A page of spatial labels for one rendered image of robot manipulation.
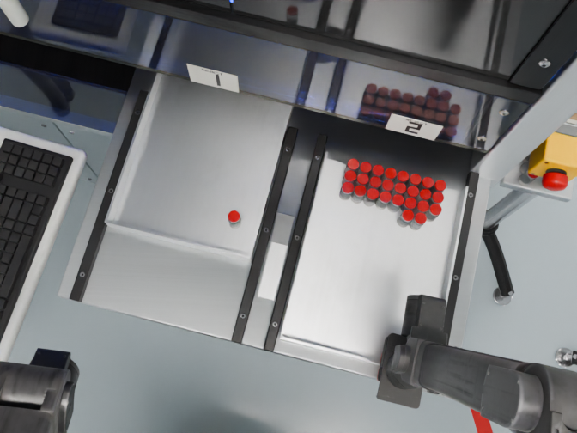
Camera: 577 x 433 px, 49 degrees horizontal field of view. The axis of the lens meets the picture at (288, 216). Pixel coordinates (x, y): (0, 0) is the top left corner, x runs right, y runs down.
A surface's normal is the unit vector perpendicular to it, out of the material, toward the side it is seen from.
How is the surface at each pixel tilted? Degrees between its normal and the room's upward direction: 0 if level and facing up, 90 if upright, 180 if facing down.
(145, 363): 0
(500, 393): 87
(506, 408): 87
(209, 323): 0
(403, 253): 0
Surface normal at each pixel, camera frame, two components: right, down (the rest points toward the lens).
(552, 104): -0.25, 0.94
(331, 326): 0.03, -0.25
